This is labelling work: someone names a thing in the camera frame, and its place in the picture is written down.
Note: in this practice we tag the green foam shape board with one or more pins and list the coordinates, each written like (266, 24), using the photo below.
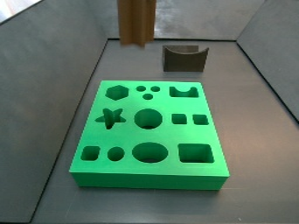
(150, 138)

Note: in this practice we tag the black curved fixture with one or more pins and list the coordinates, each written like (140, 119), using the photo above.
(185, 58)

